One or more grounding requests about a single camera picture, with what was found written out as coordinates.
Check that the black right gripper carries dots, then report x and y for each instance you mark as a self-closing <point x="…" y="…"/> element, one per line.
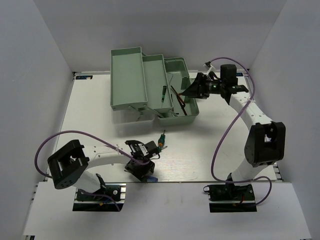
<point x="196" y="91"/>

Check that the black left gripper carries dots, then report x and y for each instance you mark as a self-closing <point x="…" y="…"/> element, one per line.
<point x="140" y="173"/>

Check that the long brown hex key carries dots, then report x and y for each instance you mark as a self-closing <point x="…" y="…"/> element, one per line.
<point x="184" y="111"/>

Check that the brown hex key front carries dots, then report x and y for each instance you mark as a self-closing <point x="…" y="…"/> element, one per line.
<point x="173" y="89"/>

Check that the thin green precision screwdriver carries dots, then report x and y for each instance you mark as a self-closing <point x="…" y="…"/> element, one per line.
<point x="163" y="94"/>

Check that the mint green plastic toolbox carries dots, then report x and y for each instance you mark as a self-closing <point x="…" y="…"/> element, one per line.
<point x="136" y="84"/>

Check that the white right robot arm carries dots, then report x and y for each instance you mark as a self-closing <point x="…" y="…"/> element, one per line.
<point x="265" y="143"/>

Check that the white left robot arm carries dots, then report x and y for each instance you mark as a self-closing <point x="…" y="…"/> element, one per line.
<point x="69" y="165"/>

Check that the stubby green screwdriver front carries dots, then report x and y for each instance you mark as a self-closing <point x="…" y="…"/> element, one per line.
<point x="161" y="148"/>

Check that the stubby green screwdriver near box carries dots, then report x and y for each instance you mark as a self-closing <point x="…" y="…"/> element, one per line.
<point x="161" y="140"/>

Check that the blue red handled screwdriver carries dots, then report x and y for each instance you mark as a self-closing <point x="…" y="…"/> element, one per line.
<point x="151" y="179"/>

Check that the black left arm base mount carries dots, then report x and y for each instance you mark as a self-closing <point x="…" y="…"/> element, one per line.
<point x="110" y="199"/>

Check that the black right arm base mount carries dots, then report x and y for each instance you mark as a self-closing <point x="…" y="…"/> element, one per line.
<point x="228" y="198"/>

